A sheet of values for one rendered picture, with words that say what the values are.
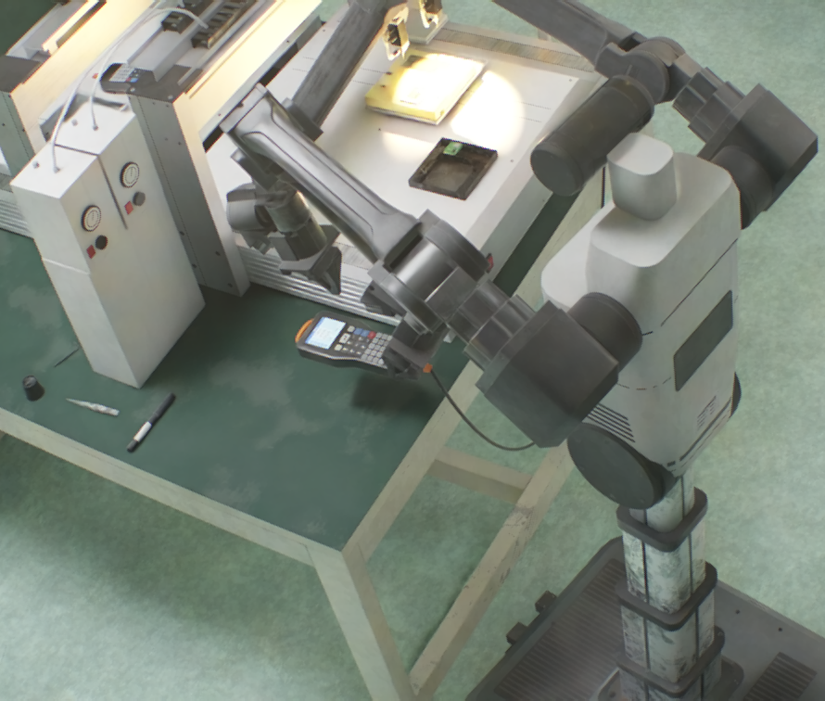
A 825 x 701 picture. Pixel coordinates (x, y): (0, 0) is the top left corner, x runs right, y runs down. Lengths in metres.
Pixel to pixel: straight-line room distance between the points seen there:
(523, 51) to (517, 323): 1.43
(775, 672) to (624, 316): 1.19
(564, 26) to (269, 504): 0.96
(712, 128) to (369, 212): 0.45
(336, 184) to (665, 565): 0.80
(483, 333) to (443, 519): 1.69
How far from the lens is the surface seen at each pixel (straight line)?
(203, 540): 3.42
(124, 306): 2.61
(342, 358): 2.43
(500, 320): 1.64
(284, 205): 2.26
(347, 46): 2.12
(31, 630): 3.44
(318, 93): 2.17
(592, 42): 1.94
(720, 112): 1.89
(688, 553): 2.26
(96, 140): 2.48
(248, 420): 2.59
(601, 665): 2.76
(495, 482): 3.17
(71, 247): 2.48
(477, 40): 3.07
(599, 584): 2.85
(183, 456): 2.58
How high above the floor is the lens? 2.66
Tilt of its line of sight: 47 degrees down
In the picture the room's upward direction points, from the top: 15 degrees counter-clockwise
